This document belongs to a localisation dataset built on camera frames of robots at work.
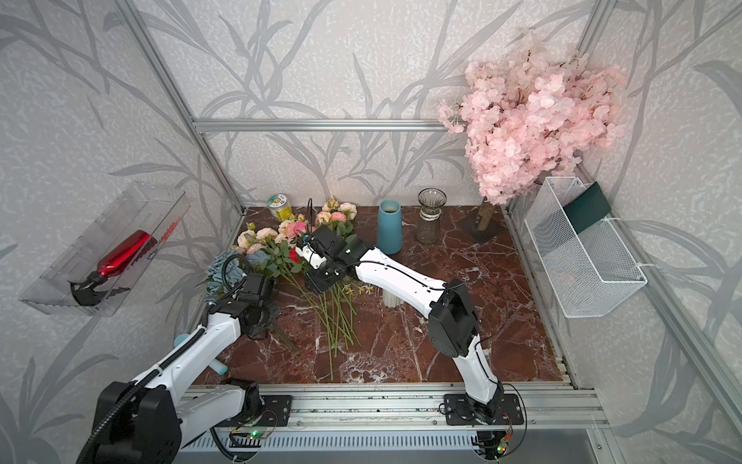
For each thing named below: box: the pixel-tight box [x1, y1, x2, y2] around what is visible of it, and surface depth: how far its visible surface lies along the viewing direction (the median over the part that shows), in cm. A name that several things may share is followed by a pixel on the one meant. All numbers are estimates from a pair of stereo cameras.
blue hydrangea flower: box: [204, 250, 246, 305], surface depth 82 cm
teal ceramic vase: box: [376, 199, 403, 256], surface depth 96 cm
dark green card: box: [562, 180, 612, 234], surface depth 72 cm
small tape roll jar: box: [266, 193, 293, 222], surface depth 115 cm
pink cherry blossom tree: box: [436, 30, 628, 206], surface depth 73 cm
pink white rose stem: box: [275, 212, 308, 245], surface depth 104 cm
